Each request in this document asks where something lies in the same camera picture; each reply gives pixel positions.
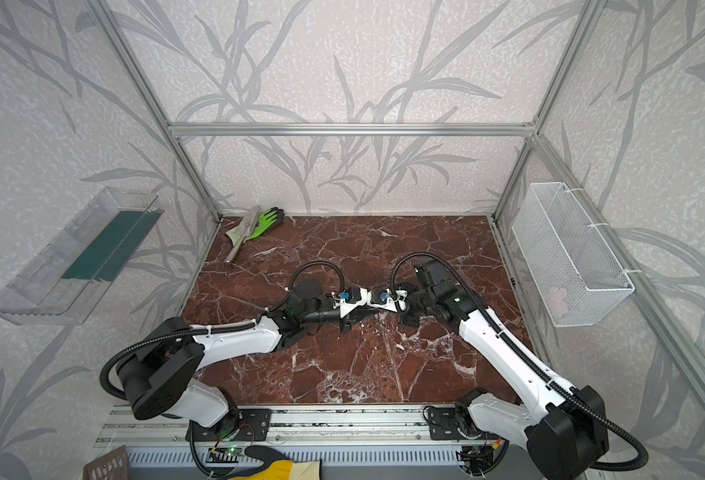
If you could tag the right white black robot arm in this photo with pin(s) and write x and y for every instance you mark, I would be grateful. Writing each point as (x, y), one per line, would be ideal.
(563, 429)

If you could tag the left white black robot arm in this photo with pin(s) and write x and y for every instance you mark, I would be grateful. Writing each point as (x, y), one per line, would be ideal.
(157, 376)

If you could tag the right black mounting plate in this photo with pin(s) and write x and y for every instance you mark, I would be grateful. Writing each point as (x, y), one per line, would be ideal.
(449, 423)

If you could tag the black mounting plate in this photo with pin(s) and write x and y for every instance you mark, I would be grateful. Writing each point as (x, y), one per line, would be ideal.
(449, 423)
(244, 425)

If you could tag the green black work glove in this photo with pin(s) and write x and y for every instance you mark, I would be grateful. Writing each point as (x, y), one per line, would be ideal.
(267, 221)

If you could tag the pink object in basket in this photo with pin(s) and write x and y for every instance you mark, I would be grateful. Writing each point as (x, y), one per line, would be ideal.
(556, 302)

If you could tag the grey work glove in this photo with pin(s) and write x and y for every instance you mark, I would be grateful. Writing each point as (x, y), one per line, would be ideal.
(240, 233)

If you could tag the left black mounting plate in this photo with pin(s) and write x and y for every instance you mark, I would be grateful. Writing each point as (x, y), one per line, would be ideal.
(244, 425)

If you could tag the yellow black glove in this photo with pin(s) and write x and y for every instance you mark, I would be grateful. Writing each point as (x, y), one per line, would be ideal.
(276, 466)

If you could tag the brown perforated plastic piece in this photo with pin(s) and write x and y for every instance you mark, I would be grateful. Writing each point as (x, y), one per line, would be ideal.
(113, 465)

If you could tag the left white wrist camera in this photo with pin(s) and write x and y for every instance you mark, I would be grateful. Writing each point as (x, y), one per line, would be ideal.
(350, 299)

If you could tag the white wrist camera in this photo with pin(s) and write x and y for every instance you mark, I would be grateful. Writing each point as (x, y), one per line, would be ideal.
(350, 299)
(386, 299)

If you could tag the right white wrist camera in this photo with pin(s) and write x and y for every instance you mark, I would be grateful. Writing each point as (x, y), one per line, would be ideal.
(386, 299)

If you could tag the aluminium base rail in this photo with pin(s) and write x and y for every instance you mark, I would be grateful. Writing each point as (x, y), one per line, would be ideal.
(380, 435)

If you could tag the white wire mesh basket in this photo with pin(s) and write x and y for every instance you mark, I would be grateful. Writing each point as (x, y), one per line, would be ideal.
(563, 247)

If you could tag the clear plastic wall tray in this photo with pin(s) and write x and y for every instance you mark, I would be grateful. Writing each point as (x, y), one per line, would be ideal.
(63, 284)

